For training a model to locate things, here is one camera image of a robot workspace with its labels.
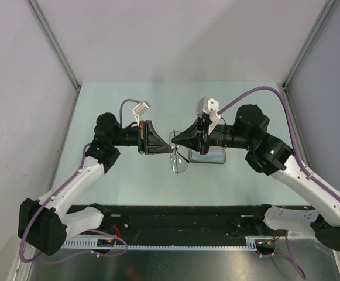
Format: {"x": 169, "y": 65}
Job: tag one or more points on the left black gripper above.
{"x": 148, "y": 141}

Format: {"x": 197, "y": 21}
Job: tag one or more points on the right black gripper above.
{"x": 192, "y": 137}

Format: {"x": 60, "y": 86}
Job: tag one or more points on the light blue cleaning cloth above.
{"x": 215, "y": 156}

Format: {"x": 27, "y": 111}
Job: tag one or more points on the thin-framed sunglasses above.
{"x": 178, "y": 162}

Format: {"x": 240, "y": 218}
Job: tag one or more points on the black glasses case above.
{"x": 192, "y": 151}

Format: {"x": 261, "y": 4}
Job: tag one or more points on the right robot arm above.
{"x": 270, "y": 155}

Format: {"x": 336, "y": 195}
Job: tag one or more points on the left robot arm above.
{"x": 46, "y": 224}

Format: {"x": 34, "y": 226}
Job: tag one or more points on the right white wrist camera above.
{"x": 210, "y": 108}

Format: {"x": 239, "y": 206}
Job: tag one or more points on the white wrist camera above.
{"x": 210, "y": 108}
{"x": 139, "y": 110}

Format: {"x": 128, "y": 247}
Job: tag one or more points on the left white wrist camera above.
{"x": 139, "y": 110}

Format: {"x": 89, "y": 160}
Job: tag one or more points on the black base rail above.
{"x": 188, "y": 225}

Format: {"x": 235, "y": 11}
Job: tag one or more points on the white slotted cable duct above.
{"x": 104, "y": 243}

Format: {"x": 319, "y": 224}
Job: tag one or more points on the left aluminium frame post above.
{"x": 54, "y": 44}

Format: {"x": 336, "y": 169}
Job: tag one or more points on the aluminium frame post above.
{"x": 54, "y": 44}
{"x": 319, "y": 24}

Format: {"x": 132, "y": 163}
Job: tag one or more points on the right aluminium frame post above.
{"x": 319, "y": 24}

